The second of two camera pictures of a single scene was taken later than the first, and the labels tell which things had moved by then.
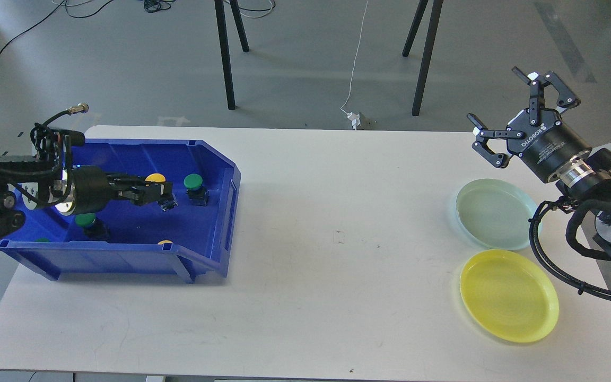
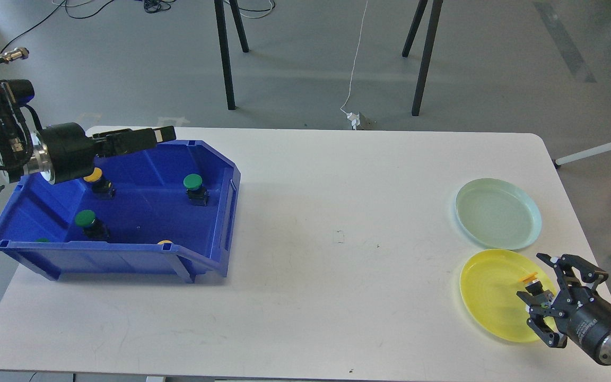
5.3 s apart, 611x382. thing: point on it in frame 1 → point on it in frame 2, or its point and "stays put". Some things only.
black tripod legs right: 436,9 stays put
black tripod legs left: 220,9 stays put
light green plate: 495,214 stays put
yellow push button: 155,177 → 533,285
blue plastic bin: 195,237 stays put
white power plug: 355,119 stays put
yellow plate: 509,295 stays put
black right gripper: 550,147 → 581,314
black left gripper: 91,188 → 70,151
